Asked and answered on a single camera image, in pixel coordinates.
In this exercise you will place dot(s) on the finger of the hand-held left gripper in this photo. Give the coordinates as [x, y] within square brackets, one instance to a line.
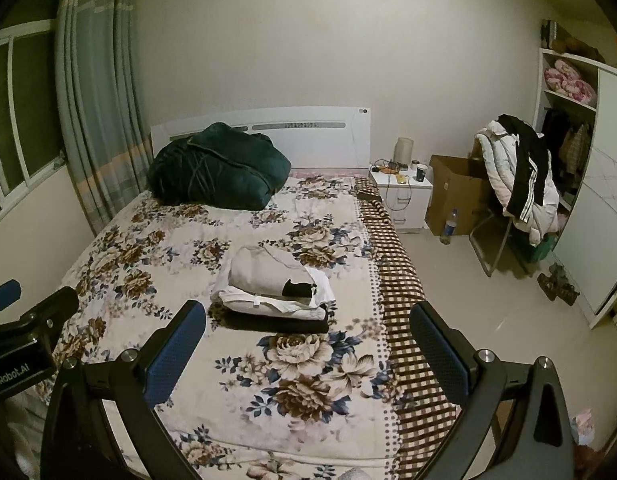
[3, 297]
[51, 307]

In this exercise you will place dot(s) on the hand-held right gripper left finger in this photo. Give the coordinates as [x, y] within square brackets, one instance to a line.
[181, 345]

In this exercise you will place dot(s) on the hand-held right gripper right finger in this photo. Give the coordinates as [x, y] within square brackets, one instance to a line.
[436, 350]

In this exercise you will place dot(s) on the beige long-sleeve shirt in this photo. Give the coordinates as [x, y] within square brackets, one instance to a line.
[266, 270]

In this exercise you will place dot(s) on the small black cloth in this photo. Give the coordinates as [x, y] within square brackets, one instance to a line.
[298, 290]

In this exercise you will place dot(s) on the chair with piled clothes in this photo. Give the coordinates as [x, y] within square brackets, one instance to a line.
[493, 165]

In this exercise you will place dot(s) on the hanging clothes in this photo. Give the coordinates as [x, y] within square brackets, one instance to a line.
[568, 150]

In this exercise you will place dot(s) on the brown checkered blanket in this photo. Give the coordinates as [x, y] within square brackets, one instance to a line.
[408, 310]

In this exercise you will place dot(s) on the folded white garment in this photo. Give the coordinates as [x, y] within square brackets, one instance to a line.
[268, 305]

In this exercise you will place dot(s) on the folded black garment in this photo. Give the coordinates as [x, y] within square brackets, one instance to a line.
[278, 326]

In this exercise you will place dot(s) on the floral blanket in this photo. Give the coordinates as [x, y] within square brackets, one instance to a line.
[198, 245]

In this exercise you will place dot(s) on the metal folding chair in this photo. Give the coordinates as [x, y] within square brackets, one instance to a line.
[493, 250]

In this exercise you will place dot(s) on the plastic water bottle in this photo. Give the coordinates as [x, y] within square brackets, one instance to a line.
[449, 227]

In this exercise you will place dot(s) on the dark patterned slippers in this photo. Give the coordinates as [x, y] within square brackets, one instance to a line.
[558, 285]

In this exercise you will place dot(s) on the white nightstand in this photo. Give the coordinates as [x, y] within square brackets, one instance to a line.
[406, 202]

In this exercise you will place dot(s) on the large cardboard box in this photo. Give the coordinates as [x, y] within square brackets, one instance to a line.
[453, 195]

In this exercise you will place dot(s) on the pink cloth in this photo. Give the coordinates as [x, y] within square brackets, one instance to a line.
[584, 425]

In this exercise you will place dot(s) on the dark cup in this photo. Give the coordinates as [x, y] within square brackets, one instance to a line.
[421, 173]

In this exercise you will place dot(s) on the white framed window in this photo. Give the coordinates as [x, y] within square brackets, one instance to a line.
[23, 120]

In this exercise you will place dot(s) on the dark green duvet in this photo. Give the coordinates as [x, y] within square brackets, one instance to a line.
[218, 167]

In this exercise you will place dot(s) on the white wardrobe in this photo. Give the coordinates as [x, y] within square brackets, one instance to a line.
[598, 220]

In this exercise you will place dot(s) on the black striped track jacket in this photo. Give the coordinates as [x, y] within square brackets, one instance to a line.
[530, 160]

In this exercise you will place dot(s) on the green striped curtain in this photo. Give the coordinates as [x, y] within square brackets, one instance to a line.
[98, 100]

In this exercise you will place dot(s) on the white bed headboard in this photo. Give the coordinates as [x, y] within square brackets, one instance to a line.
[318, 145]

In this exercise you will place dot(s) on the pink floral quilt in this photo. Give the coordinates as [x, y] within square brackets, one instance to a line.
[570, 82]

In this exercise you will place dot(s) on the brown bundle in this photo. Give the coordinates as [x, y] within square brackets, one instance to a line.
[573, 42]

